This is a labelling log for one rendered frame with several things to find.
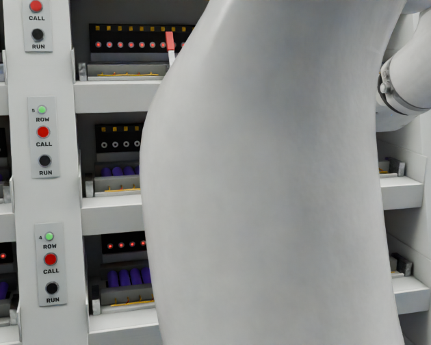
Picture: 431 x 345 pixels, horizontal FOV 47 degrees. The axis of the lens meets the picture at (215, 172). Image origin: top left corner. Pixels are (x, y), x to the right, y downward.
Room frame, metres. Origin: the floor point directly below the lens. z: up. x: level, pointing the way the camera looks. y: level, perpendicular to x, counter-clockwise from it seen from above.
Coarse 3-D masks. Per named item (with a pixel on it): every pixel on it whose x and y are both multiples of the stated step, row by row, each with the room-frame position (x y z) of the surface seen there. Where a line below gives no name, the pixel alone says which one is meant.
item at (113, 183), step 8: (384, 160) 0.98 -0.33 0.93; (384, 168) 0.97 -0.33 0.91; (112, 176) 0.85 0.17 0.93; (120, 176) 0.85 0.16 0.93; (128, 176) 0.85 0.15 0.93; (136, 176) 0.85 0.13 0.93; (96, 184) 0.83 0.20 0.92; (104, 184) 0.83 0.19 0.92; (112, 184) 0.84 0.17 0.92; (120, 184) 0.84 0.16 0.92; (128, 184) 0.84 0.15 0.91; (136, 184) 0.85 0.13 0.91
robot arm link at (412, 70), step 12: (420, 24) 0.58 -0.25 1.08; (420, 36) 0.57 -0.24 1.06; (408, 48) 0.59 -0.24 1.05; (420, 48) 0.56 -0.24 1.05; (396, 60) 0.61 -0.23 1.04; (408, 60) 0.58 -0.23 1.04; (420, 60) 0.56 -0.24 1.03; (396, 72) 0.61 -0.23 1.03; (408, 72) 0.59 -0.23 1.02; (420, 72) 0.57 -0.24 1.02; (396, 84) 0.61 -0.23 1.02; (408, 84) 0.59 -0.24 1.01; (420, 84) 0.58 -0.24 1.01; (408, 96) 0.61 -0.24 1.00; (420, 96) 0.60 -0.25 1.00
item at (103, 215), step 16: (384, 144) 1.02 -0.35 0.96; (80, 160) 0.85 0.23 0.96; (96, 160) 0.94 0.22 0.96; (112, 160) 0.95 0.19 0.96; (400, 160) 0.97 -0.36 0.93; (416, 160) 0.93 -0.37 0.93; (80, 176) 0.76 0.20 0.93; (400, 176) 0.95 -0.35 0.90; (416, 176) 0.93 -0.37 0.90; (80, 192) 0.76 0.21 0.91; (384, 192) 0.90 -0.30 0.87; (400, 192) 0.90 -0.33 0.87; (416, 192) 0.91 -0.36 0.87; (96, 208) 0.77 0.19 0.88; (112, 208) 0.78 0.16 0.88; (128, 208) 0.78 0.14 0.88; (384, 208) 0.91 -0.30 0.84; (400, 208) 0.91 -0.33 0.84; (96, 224) 0.78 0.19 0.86; (112, 224) 0.78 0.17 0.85; (128, 224) 0.79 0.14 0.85
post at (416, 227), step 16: (400, 16) 0.95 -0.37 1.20; (416, 16) 0.91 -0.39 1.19; (400, 32) 0.95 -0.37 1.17; (400, 48) 0.95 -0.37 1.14; (400, 128) 0.97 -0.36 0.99; (416, 128) 0.93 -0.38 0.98; (400, 144) 0.97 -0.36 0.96; (416, 144) 0.93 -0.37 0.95; (416, 208) 0.94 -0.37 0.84; (400, 224) 0.99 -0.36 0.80; (416, 224) 0.94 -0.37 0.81; (400, 240) 1.00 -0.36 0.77; (416, 240) 0.95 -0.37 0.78; (400, 320) 1.01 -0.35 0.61; (416, 320) 0.96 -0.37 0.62; (416, 336) 0.97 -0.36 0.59
